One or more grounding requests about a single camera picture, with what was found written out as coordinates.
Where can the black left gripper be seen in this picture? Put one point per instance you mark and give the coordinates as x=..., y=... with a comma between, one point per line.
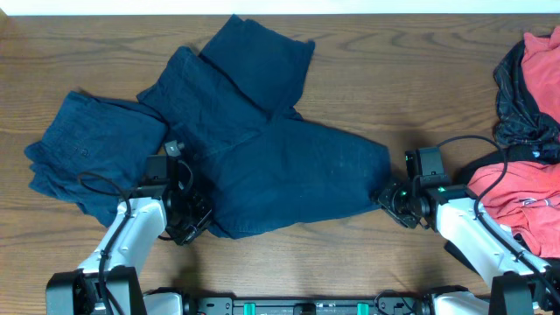
x=204, y=219

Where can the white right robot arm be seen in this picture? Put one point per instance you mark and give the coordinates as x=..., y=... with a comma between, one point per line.
x=520, y=282

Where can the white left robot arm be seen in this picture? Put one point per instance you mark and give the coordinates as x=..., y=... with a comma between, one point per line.
x=107, y=281

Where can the red t-shirt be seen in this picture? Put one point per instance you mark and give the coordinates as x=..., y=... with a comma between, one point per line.
x=525, y=201

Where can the folded blue shorts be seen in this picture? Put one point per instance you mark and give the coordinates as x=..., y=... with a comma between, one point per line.
x=112, y=138

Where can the dark navy shorts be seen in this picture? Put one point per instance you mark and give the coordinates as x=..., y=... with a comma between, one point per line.
x=233, y=106

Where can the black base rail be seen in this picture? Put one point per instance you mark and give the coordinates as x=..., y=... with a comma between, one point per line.
x=388, y=302

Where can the black patterned garment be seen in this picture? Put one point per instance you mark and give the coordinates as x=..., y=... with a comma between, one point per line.
x=520, y=119

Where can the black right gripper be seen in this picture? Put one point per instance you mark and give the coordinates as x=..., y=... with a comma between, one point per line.
x=386, y=198

